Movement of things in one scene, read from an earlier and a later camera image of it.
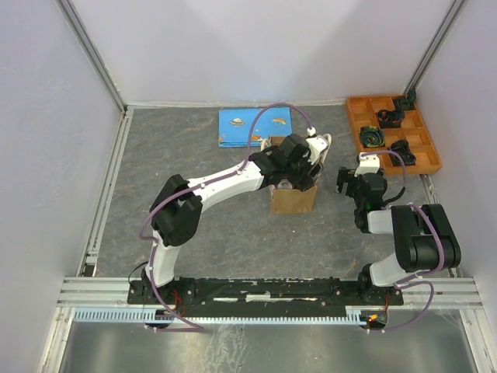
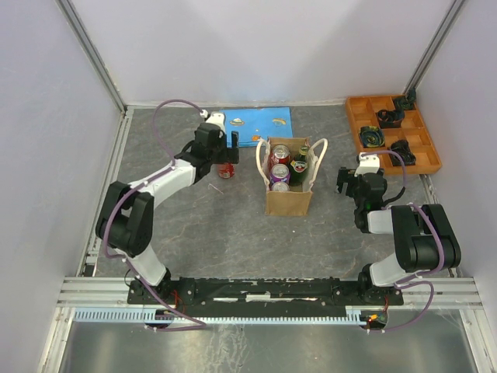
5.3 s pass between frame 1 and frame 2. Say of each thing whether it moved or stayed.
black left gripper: moved
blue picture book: stayed
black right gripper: stayed
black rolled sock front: stayed
